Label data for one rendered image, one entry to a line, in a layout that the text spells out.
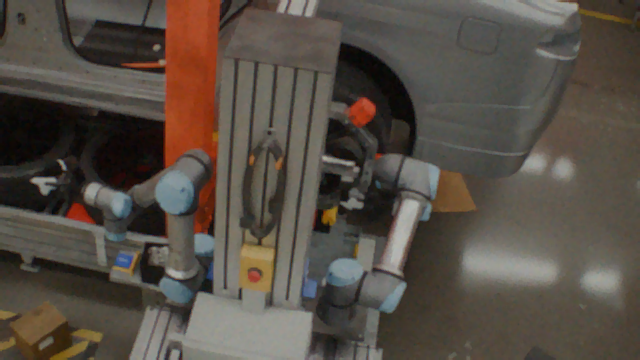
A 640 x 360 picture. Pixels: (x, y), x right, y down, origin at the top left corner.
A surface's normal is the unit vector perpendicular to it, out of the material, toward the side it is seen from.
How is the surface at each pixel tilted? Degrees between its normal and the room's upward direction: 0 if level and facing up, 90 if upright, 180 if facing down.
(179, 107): 90
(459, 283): 0
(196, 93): 90
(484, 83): 90
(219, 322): 0
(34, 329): 0
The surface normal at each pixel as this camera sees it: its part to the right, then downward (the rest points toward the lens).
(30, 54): -0.14, 0.66
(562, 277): 0.11, -0.76
